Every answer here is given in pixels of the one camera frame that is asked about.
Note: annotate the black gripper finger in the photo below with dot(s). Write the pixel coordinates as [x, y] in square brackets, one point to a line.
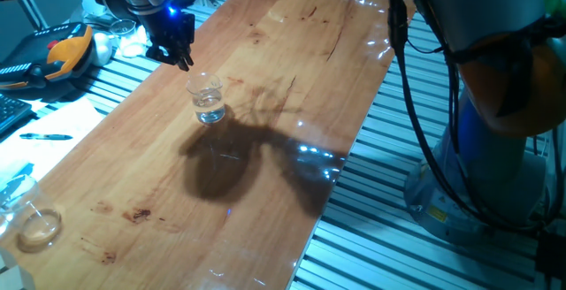
[185, 62]
[163, 55]

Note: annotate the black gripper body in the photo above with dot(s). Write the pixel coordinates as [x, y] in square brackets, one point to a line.
[170, 31]

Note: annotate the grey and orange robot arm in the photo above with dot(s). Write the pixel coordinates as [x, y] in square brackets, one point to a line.
[486, 7]

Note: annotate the glass beaker with water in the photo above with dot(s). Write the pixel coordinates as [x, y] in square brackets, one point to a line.
[210, 113]

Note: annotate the large empty glass beaker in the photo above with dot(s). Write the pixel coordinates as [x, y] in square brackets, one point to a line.
[40, 232]

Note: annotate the small glass cup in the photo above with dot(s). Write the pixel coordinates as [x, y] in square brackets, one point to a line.
[124, 29]

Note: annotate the white egg-shaped object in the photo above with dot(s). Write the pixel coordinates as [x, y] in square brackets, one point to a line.
[102, 49]

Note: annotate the glossy wooden board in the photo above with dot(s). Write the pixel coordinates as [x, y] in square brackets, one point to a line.
[265, 60]

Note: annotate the orange and black teach pendant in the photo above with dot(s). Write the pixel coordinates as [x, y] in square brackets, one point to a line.
[66, 55]

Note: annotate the white paper sheet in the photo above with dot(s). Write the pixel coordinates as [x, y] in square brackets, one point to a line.
[62, 122]

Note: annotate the black pen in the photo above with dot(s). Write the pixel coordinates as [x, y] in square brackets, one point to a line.
[48, 137]

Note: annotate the slanted metal stand leg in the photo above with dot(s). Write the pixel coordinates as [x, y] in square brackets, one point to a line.
[26, 0]

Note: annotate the black keyboard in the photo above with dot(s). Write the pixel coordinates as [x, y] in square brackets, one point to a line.
[11, 111]

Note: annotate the pale wooden block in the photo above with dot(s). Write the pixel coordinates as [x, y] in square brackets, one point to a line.
[17, 281]

